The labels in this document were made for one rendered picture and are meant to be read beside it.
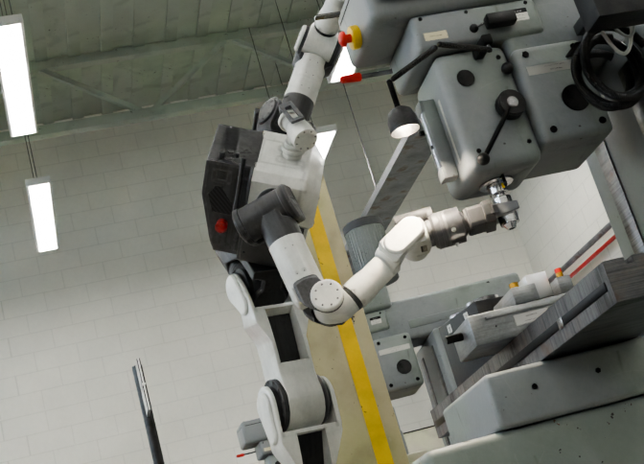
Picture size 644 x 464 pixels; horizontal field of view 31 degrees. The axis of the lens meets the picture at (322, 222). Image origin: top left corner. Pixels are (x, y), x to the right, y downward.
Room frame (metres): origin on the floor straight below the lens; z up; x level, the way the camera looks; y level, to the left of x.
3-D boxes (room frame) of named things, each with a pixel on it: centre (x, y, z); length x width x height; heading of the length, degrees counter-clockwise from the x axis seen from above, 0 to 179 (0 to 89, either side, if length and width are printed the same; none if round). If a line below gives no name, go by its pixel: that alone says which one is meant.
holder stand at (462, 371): (3.01, -0.32, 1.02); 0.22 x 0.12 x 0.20; 26
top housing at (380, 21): (2.63, -0.44, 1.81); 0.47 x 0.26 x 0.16; 105
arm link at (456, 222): (2.63, -0.34, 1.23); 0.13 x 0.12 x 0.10; 178
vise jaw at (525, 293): (2.60, -0.38, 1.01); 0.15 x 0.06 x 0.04; 13
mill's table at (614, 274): (2.67, -0.42, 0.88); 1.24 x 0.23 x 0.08; 15
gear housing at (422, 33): (2.64, -0.47, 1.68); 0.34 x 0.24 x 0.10; 105
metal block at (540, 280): (2.62, -0.43, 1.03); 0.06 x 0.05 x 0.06; 13
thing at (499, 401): (2.63, -0.43, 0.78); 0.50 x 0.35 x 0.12; 105
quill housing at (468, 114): (2.63, -0.43, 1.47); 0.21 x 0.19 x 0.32; 15
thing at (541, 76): (2.68, -0.62, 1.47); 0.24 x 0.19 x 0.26; 15
